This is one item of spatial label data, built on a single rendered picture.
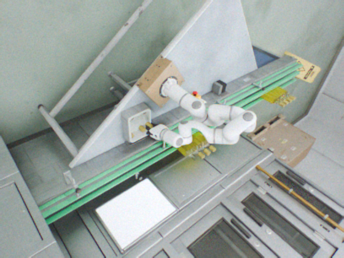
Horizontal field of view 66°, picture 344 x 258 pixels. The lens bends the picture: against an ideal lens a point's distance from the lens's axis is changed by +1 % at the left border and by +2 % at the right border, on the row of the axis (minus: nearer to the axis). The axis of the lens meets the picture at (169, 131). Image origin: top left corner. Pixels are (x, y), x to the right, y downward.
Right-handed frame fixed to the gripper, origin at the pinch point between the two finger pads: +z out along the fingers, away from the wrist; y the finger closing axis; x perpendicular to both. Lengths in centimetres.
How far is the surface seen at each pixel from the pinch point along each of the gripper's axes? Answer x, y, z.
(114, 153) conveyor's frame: -16.3, -21.8, 17.2
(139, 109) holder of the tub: 9.8, 0.1, 10.0
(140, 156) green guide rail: -21.9, -8.3, 6.9
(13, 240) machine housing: -9, -89, -18
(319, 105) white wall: -273, 601, 155
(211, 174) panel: -48, 30, -20
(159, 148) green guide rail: -22.5, 5.8, 4.7
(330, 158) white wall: -343, 491, 67
